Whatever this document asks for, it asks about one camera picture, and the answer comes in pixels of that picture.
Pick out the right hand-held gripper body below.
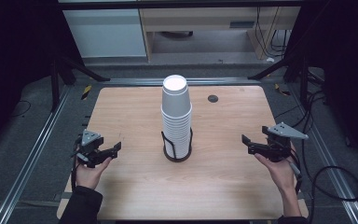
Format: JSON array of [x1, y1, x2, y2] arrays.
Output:
[[261, 121, 310, 163]]

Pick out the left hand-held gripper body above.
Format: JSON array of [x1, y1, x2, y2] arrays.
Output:
[[74, 129, 113, 169]]

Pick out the stack of white paper cups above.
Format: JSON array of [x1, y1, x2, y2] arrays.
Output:
[[160, 74, 193, 159]]

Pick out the person's left hand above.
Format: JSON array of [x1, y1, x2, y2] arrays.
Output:
[[75, 155, 113, 190]]

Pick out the person's right hand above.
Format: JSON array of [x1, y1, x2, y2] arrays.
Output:
[[254, 145, 298, 194]]

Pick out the yellow black tape strip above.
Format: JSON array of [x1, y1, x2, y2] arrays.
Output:
[[273, 83, 292, 97], [80, 85, 93, 101]]

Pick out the black metal stand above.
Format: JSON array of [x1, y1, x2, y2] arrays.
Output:
[[247, 55, 311, 108], [49, 55, 112, 113]]

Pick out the white cabinet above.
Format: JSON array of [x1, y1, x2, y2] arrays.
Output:
[[62, 8, 148, 59]]

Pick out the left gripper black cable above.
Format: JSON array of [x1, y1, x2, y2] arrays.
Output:
[[70, 145, 79, 191]]

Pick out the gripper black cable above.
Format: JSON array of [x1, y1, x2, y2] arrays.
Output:
[[288, 157, 304, 195], [70, 145, 79, 191]]

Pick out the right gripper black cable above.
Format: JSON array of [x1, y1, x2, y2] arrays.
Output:
[[288, 157, 304, 195]]

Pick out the aluminium floor rail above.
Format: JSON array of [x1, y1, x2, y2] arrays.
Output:
[[287, 86, 358, 224], [0, 86, 73, 224]]

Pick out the thin black floor cable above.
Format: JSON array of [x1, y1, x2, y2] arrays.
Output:
[[9, 99, 33, 119]]

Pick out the thick black looped cable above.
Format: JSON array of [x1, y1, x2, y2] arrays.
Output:
[[308, 165, 358, 224]]

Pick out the black cables under desk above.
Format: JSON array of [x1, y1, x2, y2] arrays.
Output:
[[254, 7, 293, 59]]

